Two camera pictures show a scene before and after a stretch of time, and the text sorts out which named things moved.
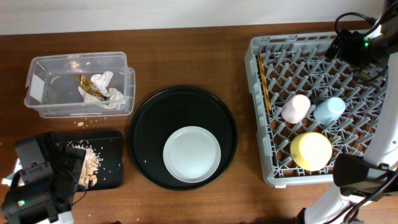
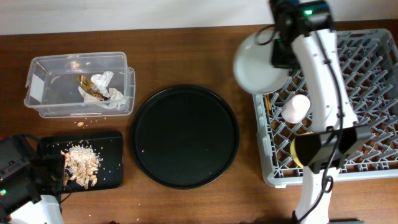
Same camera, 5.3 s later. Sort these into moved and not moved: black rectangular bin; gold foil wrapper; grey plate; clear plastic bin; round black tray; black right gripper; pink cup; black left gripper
Moved: grey plate; black right gripper; black left gripper
Not moved: black rectangular bin; round black tray; gold foil wrapper; clear plastic bin; pink cup
